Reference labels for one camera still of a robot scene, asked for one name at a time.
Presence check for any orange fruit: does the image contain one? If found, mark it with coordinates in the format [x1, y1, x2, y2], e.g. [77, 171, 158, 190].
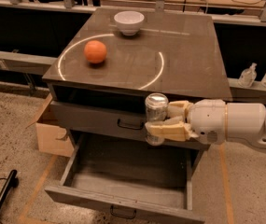
[84, 40, 107, 63]

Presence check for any grey upper drawer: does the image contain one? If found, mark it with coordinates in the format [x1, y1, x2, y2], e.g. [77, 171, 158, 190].
[49, 100, 218, 151]

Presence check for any grey drawer cabinet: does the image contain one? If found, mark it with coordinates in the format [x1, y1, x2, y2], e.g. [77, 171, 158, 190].
[41, 6, 233, 151]

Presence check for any black stand with cable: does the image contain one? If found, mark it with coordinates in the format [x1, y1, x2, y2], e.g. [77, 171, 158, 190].
[0, 169, 20, 224]

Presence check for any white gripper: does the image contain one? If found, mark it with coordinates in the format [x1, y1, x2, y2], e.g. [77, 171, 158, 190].
[145, 99, 226, 145]

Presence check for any cardboard box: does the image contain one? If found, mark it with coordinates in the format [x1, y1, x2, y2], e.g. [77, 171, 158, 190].
[28, 94, 74, 157]

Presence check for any silver redbull can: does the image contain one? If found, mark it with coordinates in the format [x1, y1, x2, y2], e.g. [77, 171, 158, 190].
[145, 93, 169, 146]

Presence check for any grey open lower drawer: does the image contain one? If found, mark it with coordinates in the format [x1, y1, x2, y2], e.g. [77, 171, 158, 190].
[46, 133, 204, 224]

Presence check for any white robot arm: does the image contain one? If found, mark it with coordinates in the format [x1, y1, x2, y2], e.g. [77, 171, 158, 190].
[145, 93, 266, 153]

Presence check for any white bowl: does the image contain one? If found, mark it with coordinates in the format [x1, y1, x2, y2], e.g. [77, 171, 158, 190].
[114, 11, 145, 35]

